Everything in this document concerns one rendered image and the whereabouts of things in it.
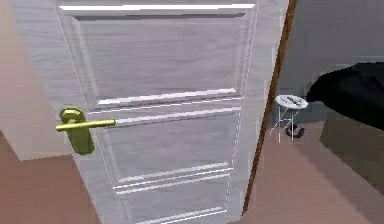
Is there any black bed cover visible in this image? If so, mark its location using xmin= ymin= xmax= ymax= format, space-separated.
xmin=305 ymin=61 xmax=384 ymax=132

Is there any black object under table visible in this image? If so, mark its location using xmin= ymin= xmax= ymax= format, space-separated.
xmin=284 ymin=123 xmax=306 ymax=139

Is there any white round side table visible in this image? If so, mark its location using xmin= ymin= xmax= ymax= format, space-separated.
xmin=269 ymin=94 xmax=309 ymax=144

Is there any grey panelled room door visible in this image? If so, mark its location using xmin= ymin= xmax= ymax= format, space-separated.
xmin=8 ymin=0 xmax=299 ymax=224

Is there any brass door handle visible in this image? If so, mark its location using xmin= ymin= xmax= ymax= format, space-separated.
xmin=55 ymin=107 xmax=117 ymax=156

